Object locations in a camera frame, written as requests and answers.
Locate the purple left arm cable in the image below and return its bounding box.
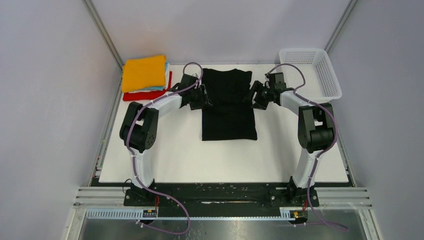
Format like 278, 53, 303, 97
126, 62, 204, 236

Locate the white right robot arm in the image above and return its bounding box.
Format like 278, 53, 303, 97
244, 72, 338, 206

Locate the orange folded t-shirt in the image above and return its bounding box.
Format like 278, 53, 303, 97
121, 55, 167, 93

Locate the white plastic basket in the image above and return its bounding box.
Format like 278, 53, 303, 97
276, 48, 342, 103

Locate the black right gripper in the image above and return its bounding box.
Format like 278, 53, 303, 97
241, 80, 275, 111

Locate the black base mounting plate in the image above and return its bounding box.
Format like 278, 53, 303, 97
123, 182, 320, 208

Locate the black t-shirt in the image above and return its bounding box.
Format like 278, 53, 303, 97
201, 68, 258, 141

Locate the white folded t-shirt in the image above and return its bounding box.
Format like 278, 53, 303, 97
130, 62, 170, 93

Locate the red folded t-shirt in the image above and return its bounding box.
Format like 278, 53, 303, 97
122, 71, 173, 102

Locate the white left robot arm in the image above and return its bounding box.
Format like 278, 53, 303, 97
119, 74, 212, 206

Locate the slotted cable duct rail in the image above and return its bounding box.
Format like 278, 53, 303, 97
86, 207, 299, 222

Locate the light blue folded t-shirt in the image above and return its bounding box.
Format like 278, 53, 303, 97
139, 62, 170, 92

